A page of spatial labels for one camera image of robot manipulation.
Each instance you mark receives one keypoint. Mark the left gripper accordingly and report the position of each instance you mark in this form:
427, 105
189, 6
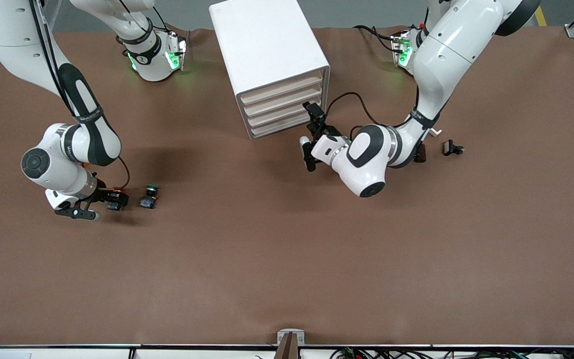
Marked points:
325, 131

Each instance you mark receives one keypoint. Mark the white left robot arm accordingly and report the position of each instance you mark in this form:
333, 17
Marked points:
456, 50

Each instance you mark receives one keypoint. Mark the small black clip component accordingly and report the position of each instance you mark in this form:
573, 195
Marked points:
451, 148

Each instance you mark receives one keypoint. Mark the dark brown small component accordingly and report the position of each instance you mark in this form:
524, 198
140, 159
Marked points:
421, 157

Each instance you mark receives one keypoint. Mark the yellow floor tape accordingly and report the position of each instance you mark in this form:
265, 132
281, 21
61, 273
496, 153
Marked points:
541, 17

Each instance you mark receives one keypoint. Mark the green push button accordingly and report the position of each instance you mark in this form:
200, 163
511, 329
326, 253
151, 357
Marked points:
148, 199

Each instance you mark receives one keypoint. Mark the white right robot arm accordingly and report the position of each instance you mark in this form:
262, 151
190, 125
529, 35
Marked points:
13, 30

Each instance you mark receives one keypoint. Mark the white plastic drawer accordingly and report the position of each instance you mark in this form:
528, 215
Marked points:
282, 89
283, 101
285, 112
287, 123

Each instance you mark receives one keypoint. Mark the white plastic drawer cabinet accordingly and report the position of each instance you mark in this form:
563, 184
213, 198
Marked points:
267, 45

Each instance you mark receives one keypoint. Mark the brown table cover sheet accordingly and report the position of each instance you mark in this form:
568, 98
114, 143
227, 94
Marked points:
287, 249

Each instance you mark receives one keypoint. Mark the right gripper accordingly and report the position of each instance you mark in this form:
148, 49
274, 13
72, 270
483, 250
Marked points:
101, 194

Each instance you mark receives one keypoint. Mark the red push button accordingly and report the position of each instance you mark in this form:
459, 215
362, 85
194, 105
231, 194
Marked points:
113, 204

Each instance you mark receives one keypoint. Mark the white table edge rail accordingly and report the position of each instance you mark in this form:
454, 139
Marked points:
68, 351

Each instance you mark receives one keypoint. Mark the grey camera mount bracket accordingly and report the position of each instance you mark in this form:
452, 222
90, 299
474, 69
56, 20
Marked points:
290, 344

